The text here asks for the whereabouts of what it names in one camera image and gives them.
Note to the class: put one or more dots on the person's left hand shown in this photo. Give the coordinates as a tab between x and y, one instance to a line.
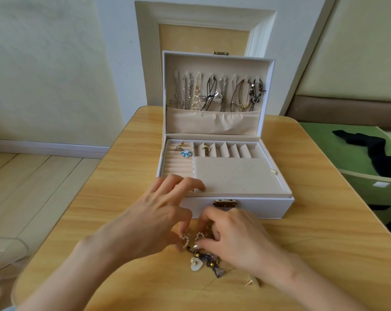
150	220

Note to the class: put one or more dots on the person's left forearm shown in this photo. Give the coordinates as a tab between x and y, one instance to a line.
62	281

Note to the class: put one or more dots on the person's right hand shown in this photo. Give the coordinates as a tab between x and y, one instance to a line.
241	239

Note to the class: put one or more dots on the black cloth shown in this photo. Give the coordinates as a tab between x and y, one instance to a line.
380	155

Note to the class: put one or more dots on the beige padded wall panel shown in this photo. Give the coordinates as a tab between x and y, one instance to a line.
357	55

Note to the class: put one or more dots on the white jewelry box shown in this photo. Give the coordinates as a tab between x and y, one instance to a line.
241	175

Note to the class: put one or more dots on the small earrings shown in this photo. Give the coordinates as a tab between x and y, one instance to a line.
197	261

